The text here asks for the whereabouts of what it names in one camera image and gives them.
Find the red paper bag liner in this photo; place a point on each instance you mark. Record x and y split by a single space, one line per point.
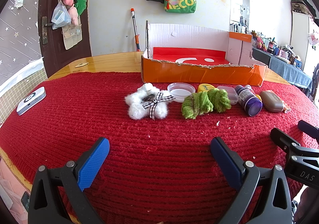
195 56

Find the purple bottle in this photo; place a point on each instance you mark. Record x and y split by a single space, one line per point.
248 100

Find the clear round plastic dish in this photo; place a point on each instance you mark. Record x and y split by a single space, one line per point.
180 90

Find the orange grey mop handle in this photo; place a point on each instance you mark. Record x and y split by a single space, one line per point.
137 43

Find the dark brown door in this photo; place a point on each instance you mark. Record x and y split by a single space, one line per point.
54 54

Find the yellow capped small jar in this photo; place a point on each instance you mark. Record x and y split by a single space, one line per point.
205 87

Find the red knitted table cloth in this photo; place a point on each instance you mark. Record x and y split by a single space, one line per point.
157 170

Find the clear square plastic case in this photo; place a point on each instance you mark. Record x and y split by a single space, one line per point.
232 94

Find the white power bank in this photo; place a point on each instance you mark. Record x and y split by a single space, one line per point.
31 100

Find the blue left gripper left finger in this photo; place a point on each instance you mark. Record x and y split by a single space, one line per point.
46 204

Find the pink plush toy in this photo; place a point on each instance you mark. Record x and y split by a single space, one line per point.
72 10

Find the plastic bag on handle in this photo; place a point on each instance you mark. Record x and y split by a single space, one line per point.
60 16

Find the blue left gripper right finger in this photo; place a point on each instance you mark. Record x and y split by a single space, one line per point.
273 204

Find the orange cardboard box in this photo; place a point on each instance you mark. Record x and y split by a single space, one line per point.
242 67

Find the white fluffy star hair clip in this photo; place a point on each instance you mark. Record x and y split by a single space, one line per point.
148 101

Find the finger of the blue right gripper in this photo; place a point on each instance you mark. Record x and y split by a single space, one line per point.
308 129
284 141

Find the green fluffy scrunchie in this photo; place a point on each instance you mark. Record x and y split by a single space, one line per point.
219 99
196 104

